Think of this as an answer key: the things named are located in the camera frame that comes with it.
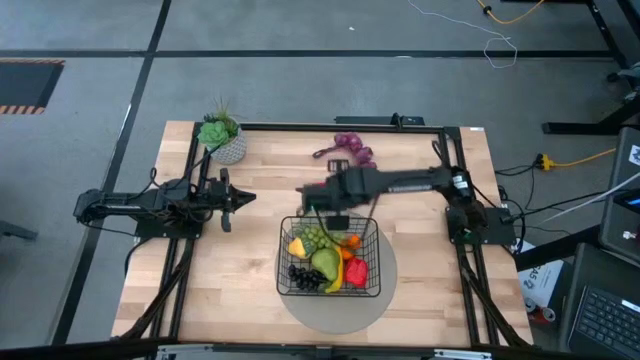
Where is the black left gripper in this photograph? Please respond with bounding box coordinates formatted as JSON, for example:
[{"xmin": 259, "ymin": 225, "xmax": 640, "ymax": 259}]
[{"xmin": 197, "ymin": 167, "xmax": 257, "ymax": 233}]

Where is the green pear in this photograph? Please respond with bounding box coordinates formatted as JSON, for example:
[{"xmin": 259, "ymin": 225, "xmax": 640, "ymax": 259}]
[{"xmin": 310, "ymin": 247, "xmax": 341, "ymax": 282}]

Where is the black hazard-striped floor mat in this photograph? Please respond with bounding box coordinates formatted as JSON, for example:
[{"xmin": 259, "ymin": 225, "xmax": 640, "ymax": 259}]
[{"xmin": 0, "ymin": 58, "xmax": 67, "ymax": 116}]

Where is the black grape bunch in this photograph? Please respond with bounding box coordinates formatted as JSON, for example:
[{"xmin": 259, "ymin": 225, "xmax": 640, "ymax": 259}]
[{"xmin": 287, "ymin": 263, "xmax": 329, "ymax": 293}]

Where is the black aluminium table frame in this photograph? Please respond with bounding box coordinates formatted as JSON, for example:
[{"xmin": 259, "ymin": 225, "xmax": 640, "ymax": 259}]
[{"xmin": 112, "ymin": 122, "xmax": 534, "ymax": 349}]

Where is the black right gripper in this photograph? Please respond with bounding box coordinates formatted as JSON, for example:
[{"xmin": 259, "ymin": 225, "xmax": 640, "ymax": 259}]
[{"xmin": 298, "ymin": 159, "xmax": 379, "ymax": 231}]

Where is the yellow hanging cable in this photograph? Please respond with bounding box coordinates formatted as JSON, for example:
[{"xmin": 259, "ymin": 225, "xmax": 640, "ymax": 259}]
[{"xmin": 474, "ymin": 0, "xmax": 545, "ymax": 25}]

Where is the red soda can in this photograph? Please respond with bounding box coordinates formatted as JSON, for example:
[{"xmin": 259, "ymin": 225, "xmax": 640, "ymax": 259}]
[{"xmin": 523, "ymin": 297, "xmax": 557, "ymax": 325}]

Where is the yellow banana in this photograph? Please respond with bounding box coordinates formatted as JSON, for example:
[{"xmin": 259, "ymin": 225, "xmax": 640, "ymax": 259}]
[{"xmin": 323, "ymin": 244, "xmax": 346, "ymax": 295}]

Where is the succulent plant in white pot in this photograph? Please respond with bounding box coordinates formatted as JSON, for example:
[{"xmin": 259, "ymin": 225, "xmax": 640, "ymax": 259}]
[{"xmin": 197, "ymin": 99, "xmax": 248, "ymax": 166}]

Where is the round grey mat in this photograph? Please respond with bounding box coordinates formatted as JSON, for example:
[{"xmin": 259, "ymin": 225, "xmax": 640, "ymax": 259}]
[{"xmin": 276, "ymin": 208, "xmax": 399, "ymax": 335}]

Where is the white floor cable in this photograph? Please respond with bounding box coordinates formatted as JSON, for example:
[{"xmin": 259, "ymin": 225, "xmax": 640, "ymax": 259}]
[{"xmin": 407, "ymin": 0, "xmax": 519, "ymax": 70}]

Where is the black wire basket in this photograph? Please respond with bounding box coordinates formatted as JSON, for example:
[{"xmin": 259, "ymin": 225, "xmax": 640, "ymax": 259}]
[{"xmin": 275, "ymin": 215, "xmax": 382, "ymax": 299}]

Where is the yellow extension cord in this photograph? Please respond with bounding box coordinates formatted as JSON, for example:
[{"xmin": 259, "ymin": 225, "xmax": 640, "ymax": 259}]
[{"xmin": 535, "ymin": 147, "xmax": 618, "ymax": 172}]

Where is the orange mandarin bunch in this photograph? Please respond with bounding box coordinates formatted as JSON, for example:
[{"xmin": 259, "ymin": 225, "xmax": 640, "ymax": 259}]
[{"xmin": 340, "ymin": 233, "xmax": 363, "ymax": 261}]

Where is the black furniture foot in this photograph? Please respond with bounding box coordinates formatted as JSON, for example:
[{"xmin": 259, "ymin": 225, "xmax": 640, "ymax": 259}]
[{"xmin": 0, "ymin": 219, "xmax": 39, "ymax": 242}]

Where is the purple grape bunch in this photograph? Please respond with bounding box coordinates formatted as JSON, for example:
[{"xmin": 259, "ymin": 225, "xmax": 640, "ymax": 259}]
[{"xmin": 312, "ymin": 131, "xmax": 379, "ymax": 170}]

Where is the black bracket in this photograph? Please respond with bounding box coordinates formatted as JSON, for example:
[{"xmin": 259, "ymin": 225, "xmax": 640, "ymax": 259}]
[{"xmin": 333, "ymin": 112, "xmax": 426, "ymax": 128}]

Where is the black crossbar with silver brackets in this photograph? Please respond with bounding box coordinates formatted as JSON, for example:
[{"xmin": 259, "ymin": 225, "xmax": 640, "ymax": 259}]
[{"xmin": 0, "ymin": 338, "xmax": 534, "ymax": 360}]

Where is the grey cable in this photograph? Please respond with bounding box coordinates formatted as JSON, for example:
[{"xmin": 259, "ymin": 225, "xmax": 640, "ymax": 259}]
[{"xmin": 542, "ymin": 171, "xmax": 640, "ymax": 224}]

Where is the black electronic device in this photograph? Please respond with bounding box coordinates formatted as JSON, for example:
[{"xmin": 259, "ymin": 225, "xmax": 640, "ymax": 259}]
[{"xmin": 598, "ymin": 127, "xmax": 640, "ymax": 264}]

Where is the black desk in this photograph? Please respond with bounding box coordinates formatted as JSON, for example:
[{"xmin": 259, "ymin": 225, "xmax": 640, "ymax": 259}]
[{"xmin": 499, "ymin": 0, "xmax": 640, "ymax": 136}]

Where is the green grape bunch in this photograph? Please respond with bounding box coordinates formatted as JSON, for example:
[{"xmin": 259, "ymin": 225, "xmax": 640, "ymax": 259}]
[{"xmin": 294, "ymin": 224, "xmax": 346, "ymax": 254}]

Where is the red bell pepper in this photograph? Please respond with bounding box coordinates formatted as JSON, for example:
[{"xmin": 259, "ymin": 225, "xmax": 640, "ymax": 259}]
[{"xmin": 343, "ymin": 256, "xmax": 370, "ymax": 289}]

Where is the black laptop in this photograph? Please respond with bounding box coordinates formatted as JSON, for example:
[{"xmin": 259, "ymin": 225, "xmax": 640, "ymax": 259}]
[{"xmin": 559, "ymin": 242, "xmax": 640, "ymax": 360}]

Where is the yellow lemon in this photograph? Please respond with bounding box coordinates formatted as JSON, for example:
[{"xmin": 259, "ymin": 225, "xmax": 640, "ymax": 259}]
[{"xmin": 287, "ymin": 236, "xmax": 307, "ymax": 260}]

